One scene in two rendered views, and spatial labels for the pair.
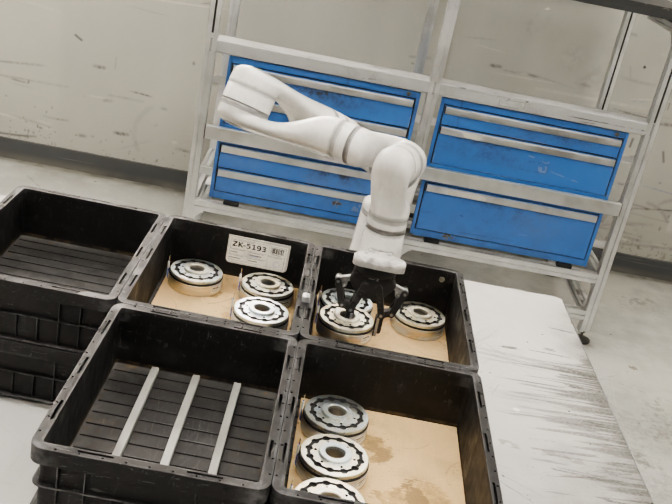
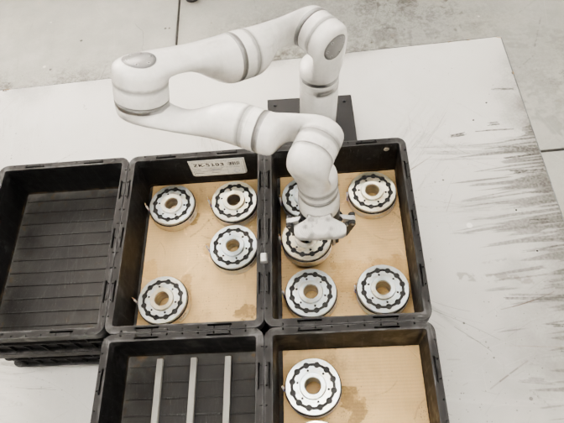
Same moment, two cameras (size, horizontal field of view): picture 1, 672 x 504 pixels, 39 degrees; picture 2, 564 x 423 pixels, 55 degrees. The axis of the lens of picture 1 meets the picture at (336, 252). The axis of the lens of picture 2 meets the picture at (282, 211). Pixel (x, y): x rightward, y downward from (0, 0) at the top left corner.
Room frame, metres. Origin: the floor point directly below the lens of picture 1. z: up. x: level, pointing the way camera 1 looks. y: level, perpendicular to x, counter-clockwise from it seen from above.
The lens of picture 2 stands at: (1.05, -0.10, 1.87)
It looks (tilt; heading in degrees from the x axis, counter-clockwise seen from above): 60 degrees down; 11
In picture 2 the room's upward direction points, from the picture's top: 12 degrees counter-clockwise
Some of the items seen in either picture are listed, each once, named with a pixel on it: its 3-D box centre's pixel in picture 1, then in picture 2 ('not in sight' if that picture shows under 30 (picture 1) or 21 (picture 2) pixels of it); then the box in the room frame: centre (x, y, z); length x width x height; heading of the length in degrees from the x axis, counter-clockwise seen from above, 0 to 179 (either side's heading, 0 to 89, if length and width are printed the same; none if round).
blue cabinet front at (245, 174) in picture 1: (312, 146); not in sight; (3.44, 0.17, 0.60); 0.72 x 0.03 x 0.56; 93
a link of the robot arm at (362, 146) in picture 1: (384, 156); (297, 138); (1.56, -0.05, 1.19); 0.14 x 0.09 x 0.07; 67
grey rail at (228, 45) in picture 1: (433, 85); not in sight; (3.49, -0.23, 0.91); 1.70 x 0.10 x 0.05; 93
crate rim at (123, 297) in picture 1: (225, 274); (191, 236); (1.53, 0.19, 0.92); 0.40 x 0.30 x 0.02; 2
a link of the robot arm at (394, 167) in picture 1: (392, 188); (314, 169); (1.53, -0.07, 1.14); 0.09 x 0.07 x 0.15; 157
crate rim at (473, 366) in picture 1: (388, 306); (340, 227); (1.54, -0.11, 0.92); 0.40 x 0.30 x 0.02; 2
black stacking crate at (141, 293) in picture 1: (221, 299); (197, 247); (1.53, 0.19, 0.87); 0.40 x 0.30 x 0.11; 2
